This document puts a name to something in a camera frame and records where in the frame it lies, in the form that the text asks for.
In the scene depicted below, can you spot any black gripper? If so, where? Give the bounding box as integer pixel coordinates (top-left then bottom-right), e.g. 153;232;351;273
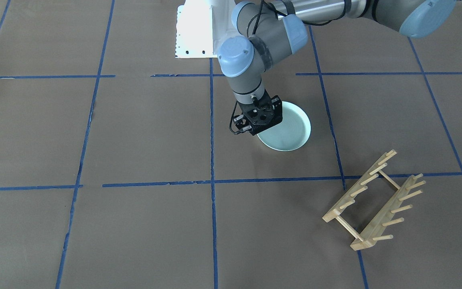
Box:
241;96;283;135

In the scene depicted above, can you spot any wooden dish rack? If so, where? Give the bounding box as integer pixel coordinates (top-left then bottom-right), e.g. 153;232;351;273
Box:
322;150;426;251

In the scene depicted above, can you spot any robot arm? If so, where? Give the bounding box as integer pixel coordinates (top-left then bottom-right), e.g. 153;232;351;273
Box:
217;0;456;135

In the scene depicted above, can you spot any light green plate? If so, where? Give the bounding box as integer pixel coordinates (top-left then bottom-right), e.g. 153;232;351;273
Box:
257;101;311;152

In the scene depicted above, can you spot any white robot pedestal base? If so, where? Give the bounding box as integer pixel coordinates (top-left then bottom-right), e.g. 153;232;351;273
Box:
175;0;239;59

